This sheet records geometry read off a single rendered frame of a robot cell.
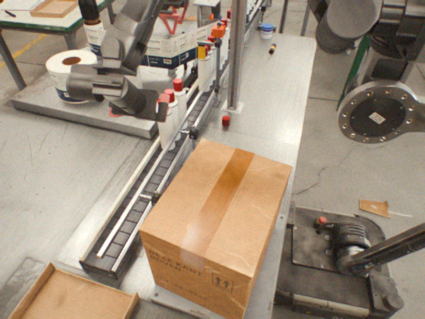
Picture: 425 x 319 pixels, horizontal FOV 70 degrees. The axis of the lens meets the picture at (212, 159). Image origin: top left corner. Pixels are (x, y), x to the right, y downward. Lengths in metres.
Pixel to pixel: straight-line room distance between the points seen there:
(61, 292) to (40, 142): 0.65
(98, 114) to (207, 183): 0.76
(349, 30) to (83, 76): 0.49
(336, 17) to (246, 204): 0.38
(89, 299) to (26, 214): 0.38
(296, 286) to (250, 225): 0.97
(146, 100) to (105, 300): 0.52
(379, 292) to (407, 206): 0.93
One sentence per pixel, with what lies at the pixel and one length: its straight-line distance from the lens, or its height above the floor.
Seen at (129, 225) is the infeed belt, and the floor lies 0.88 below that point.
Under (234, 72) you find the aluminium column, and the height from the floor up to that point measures 1.01.
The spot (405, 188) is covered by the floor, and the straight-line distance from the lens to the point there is 2.54.
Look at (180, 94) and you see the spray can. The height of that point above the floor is 1.04.
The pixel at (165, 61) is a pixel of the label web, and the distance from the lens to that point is 1.50.
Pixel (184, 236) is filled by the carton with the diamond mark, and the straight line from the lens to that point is 0.61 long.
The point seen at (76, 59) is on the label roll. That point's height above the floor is 1.01.
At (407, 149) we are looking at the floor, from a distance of 2.87.
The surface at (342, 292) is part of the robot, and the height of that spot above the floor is 0.24.
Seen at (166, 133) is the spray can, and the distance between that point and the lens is 1.05.
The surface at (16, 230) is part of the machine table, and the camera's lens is 1.12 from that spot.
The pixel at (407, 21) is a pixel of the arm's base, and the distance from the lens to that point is 0.62.
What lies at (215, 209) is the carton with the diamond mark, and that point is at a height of 1.12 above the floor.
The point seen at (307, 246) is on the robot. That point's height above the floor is 0.26.
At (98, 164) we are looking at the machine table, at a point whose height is 0.83.
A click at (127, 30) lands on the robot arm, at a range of 0.63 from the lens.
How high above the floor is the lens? 1.64
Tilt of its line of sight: 45 degrees down
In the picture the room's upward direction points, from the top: 1 degrees clockwise
